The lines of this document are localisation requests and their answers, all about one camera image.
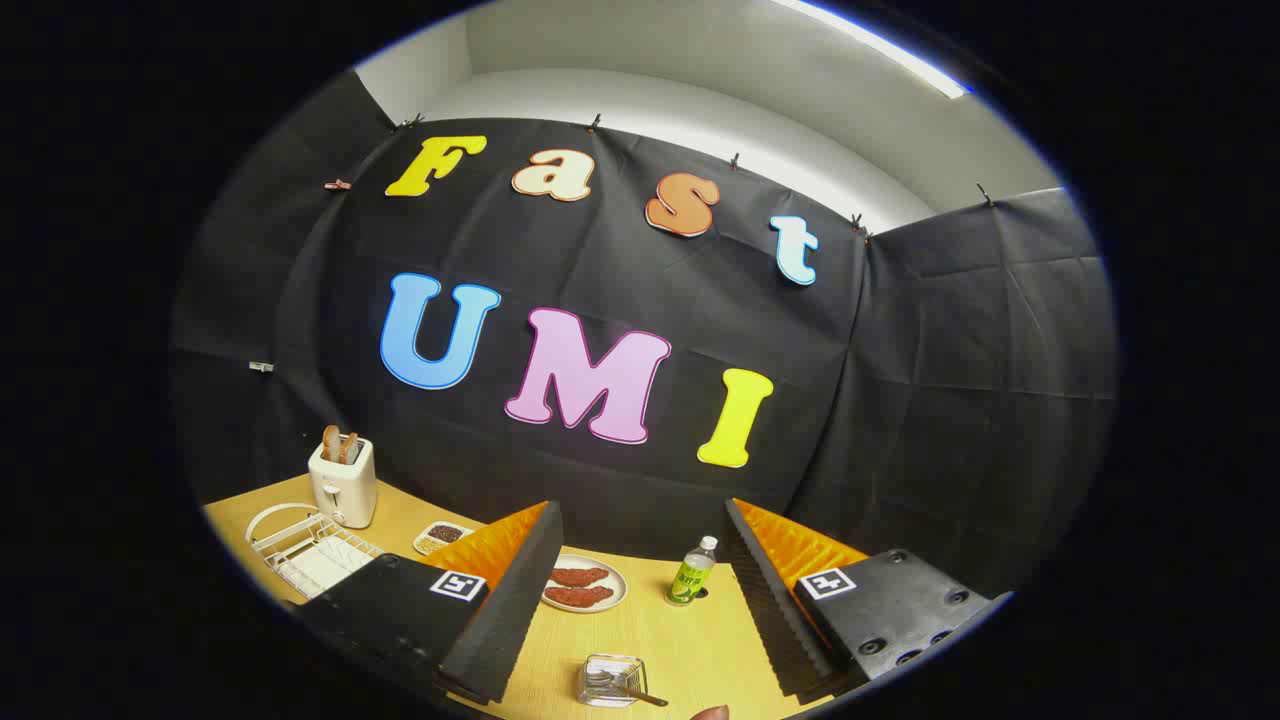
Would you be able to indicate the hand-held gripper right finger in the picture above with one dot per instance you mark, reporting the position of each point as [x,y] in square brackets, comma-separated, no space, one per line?
[775,610]

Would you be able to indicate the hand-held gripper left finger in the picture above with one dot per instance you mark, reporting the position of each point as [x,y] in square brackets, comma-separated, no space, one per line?
[505,610]

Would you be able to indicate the white divided grain dish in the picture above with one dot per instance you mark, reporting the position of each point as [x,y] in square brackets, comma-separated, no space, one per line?
[443,537]

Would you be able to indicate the white oval sausage dish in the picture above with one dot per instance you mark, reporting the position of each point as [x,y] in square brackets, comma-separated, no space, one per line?
[615,590]

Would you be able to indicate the red-brown sausage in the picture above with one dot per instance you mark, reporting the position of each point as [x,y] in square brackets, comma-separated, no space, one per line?
[578,576]
[583,596]

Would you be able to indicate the green label drink bottle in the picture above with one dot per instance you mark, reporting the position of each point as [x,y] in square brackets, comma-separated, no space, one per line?
[690,578]

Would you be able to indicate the white toaster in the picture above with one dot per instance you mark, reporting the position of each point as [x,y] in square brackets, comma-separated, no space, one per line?
[345,490]

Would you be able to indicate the brown toast slice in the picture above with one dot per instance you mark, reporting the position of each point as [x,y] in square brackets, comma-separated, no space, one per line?
[349,448]
[330,443]

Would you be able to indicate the black backdrop cloth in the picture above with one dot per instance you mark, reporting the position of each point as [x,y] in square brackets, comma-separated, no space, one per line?
[900,400]

